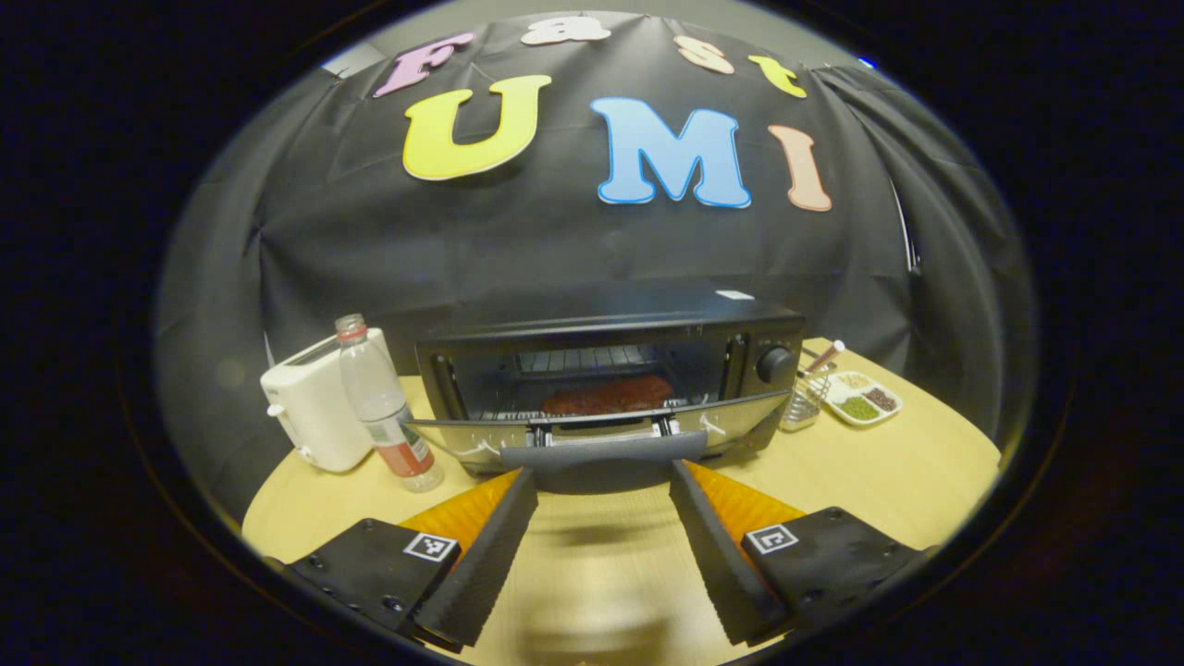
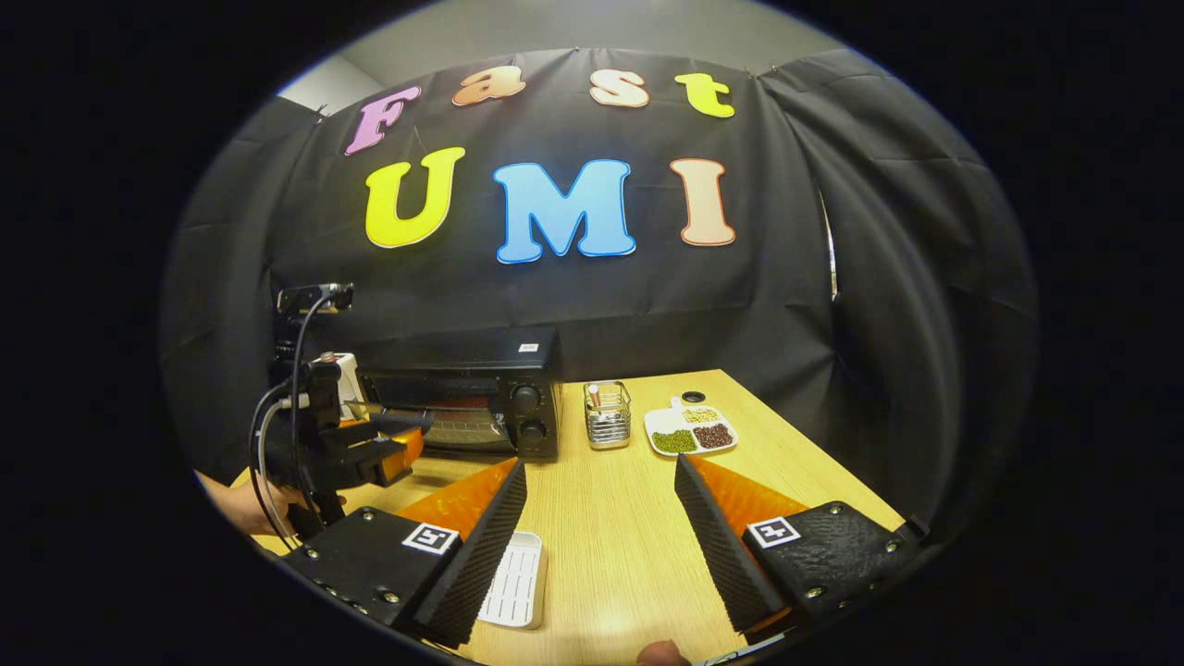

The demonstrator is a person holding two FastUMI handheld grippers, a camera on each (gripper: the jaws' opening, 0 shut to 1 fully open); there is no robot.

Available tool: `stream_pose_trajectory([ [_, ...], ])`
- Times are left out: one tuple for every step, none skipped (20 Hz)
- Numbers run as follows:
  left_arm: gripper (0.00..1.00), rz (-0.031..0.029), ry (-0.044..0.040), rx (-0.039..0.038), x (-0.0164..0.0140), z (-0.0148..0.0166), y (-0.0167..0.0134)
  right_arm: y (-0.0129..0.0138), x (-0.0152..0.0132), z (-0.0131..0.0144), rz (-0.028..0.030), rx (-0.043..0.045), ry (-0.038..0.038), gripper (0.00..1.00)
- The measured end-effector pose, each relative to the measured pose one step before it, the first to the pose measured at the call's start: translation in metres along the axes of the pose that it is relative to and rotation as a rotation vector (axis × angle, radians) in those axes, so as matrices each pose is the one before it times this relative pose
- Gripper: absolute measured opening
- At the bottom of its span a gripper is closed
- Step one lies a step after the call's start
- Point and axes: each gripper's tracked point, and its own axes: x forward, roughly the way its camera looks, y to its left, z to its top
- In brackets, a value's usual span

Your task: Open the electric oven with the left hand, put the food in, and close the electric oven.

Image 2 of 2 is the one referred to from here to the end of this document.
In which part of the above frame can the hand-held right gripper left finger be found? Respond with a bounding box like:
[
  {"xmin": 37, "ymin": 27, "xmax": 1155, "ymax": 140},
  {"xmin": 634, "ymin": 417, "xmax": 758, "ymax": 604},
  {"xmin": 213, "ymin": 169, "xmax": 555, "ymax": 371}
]
[{"xmin": 280, "ymin": 459, "xmax": 528, "ymax": 648}]

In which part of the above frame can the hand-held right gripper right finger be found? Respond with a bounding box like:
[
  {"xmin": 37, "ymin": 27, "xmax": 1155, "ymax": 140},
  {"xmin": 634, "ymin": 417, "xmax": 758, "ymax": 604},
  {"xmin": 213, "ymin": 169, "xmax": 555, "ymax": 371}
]
[{"xmin": 673, "ymin": 453, "xmax": 931, "ymax": 637}]

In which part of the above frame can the black electric oven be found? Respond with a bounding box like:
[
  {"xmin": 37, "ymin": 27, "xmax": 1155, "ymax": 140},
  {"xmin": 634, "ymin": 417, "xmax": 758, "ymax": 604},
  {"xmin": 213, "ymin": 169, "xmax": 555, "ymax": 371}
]
[{"xmin": 356, "ymin": 326, "xmax": 565, "ymax": 463}]

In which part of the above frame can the white ribbed tray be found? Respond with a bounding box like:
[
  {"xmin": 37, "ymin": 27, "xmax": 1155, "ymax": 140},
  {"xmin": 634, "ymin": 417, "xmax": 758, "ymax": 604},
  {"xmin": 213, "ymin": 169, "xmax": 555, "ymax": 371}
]
[{"xmin": 476, "ymin": 531, "xmax": 547, "ymax": 631}]

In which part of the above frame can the white toaster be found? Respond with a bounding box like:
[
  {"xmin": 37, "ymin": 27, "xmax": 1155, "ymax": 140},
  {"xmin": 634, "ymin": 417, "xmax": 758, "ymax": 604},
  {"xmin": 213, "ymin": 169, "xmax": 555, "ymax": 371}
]
[{"xmin": 335, "ymin": 351, "xmax": 364, "ymax": 419}]

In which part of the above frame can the white divided plate with beans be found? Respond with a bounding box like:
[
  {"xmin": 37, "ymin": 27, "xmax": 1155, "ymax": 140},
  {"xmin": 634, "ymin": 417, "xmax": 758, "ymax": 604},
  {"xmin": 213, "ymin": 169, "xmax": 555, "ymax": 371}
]
[{"xmin": 644, "ymin": 398, "xmax": 739, "ymax": 458}]

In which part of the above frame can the metal mesh basket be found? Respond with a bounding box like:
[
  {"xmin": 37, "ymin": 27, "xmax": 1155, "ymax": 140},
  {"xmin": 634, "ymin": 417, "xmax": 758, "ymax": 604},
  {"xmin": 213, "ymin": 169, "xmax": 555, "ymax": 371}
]
[{"xmin": 583, "ymin": 380, "xmax": 633, "ymax": 450}]

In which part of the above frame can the black backdrop cloth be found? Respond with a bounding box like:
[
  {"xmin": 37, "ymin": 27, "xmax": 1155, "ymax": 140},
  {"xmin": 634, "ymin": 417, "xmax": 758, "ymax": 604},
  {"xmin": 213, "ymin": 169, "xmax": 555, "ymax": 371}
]
[{"xmin": 157, "ymin": 46, "xmax": 1042, "ymax": 547}]

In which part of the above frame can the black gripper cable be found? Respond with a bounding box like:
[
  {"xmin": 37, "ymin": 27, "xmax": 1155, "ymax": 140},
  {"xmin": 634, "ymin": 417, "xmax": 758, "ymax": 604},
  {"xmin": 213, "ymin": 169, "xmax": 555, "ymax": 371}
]
[{"xmin": 248, "ymin": 294, "xmax": 334, "ymax": 542}]

